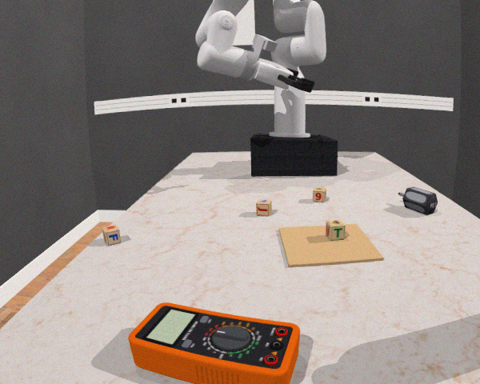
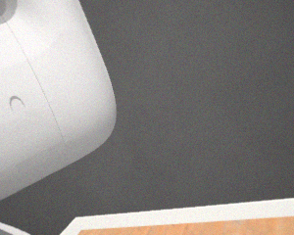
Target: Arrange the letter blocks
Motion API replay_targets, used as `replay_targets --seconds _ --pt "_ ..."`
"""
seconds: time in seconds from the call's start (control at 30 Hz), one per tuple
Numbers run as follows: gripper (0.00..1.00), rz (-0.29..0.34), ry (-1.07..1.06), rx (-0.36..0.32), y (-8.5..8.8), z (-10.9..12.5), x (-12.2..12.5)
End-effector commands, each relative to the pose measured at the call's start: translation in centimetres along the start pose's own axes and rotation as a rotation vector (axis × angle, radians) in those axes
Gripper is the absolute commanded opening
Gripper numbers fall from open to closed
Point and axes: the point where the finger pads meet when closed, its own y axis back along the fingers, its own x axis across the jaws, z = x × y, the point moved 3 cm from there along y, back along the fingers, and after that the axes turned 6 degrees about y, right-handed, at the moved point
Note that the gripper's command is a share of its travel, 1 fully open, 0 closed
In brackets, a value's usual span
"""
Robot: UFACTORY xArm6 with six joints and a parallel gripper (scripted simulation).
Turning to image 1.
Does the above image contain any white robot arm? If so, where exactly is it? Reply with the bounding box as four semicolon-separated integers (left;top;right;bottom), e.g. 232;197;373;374
195;0;326;138

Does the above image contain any tan flat mat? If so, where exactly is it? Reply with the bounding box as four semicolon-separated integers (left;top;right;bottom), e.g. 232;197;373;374
279;224;384;267

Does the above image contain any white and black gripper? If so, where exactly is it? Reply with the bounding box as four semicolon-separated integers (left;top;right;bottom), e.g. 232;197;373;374
248;58;314;93

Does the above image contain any orange digital multimeter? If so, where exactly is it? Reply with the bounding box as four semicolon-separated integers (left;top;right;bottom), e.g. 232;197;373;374
129;302;300;384

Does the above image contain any tan letter block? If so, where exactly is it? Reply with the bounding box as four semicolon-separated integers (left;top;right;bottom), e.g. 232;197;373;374
256;199;272;216
313;187;326;202
326;220;346;241

